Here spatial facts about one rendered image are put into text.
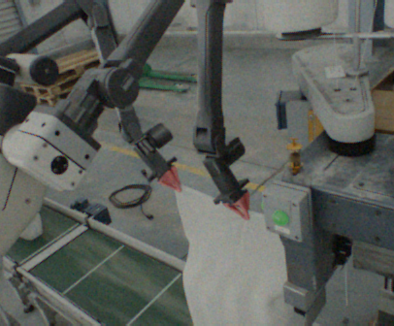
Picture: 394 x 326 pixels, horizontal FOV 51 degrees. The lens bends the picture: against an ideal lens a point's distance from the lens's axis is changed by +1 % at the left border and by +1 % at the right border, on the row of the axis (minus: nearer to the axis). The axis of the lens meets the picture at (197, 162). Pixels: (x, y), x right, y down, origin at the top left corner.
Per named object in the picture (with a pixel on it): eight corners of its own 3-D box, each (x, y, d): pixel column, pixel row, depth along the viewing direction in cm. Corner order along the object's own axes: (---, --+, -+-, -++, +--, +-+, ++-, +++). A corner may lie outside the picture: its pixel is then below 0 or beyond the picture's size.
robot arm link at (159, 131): (120, 133, 137) (124, 127, 129) (147, 114, 141) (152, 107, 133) (143, 161, 138) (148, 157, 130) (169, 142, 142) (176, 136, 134)
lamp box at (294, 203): (265, 230, 79) (260, 191, 75) (278, 217, 82) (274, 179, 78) (301, 243, 75) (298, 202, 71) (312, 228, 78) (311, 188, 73)
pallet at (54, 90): (22, 92, 632) (18, 82, 625) (86, 66, 708) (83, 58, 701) (52, 97, 580) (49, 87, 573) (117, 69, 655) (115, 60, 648)
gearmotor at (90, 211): (67, 221, 272) (59, 203, 265) (85, 209, 281) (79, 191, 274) (94, 235, 253) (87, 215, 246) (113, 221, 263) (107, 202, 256)
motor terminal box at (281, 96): (276, 139, 123) (273, 102, 118) (279, 124, 131) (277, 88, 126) (305, 138, 121) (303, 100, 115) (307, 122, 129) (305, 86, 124)
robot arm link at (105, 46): (85, 22, 139) (87, 6, 129) (102, 19, 141) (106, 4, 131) (121, 145, 137) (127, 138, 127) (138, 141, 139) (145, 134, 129)
